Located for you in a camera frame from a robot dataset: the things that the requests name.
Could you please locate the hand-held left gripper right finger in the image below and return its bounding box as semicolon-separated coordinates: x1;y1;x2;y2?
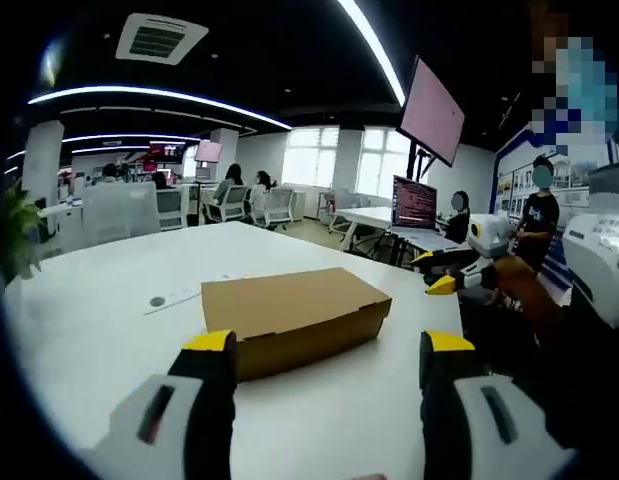
418;328;578;480

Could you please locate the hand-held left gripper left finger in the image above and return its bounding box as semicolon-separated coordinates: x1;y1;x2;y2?
82;328;239;480

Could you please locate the brown cardboard shoe box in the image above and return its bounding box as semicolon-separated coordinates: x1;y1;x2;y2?
200;267;393;384

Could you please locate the person's right hand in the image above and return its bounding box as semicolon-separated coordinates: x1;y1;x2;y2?
488;255;538;301

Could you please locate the laptop with dark red screen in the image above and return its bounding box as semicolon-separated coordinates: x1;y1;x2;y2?
388;174;473;251

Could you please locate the white side table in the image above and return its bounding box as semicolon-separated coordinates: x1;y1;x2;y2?
328;206;470;266

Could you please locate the black monitor stand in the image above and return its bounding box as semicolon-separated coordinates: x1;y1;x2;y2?
406;139;435;186

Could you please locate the window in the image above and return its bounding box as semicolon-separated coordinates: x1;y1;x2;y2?
358;127;413;196
281;127;340;186

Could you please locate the white office chair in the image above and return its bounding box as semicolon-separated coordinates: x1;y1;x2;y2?
81;181;162;246
156;189;185;230
258;187;295;227
204;185;250;225

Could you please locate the long curved ceiling light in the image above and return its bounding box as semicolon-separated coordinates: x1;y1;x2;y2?
336;0;406;107
27;85;293;131

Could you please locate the small pink monitor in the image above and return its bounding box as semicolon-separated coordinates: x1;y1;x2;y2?
194;139;224;164

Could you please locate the green potted plant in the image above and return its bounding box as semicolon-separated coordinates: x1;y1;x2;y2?
1;184;45;281

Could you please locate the ceiling air conditioner vent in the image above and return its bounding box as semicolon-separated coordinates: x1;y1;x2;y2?
115;13;210;66

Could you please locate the blue framed wall poster board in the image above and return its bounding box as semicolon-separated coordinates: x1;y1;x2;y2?
491;122;619;266

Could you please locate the white cable cover plate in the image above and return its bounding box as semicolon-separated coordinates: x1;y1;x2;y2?
143;287;203;316

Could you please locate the red wall screen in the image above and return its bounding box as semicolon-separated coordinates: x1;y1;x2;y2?
148;141;185;159

